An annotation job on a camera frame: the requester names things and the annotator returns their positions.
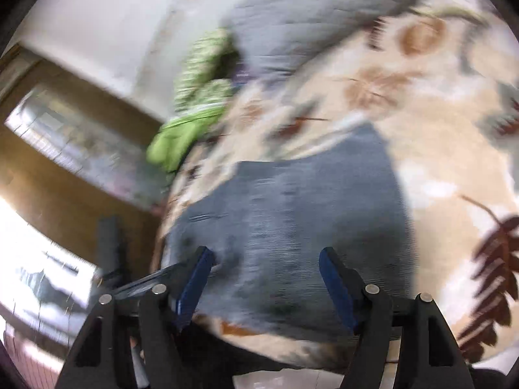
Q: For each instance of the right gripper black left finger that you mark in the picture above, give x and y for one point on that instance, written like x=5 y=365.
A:
x=157 y=307

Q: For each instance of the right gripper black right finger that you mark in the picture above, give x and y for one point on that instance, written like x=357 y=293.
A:
x=429 y=356

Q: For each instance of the blue denim jeans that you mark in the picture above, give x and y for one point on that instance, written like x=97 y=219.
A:
x=268 y=223

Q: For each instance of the wooden glass-panel door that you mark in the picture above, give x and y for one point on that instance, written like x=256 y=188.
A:
x=72 y=154

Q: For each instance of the green patterned quilt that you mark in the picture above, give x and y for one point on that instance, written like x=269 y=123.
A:
x=201 y=94

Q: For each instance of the leaf-patterned beige blanket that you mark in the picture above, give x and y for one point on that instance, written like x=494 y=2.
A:
x=442 y=91

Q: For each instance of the grey quilted pillow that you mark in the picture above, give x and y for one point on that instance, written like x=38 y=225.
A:
x=276 y=37

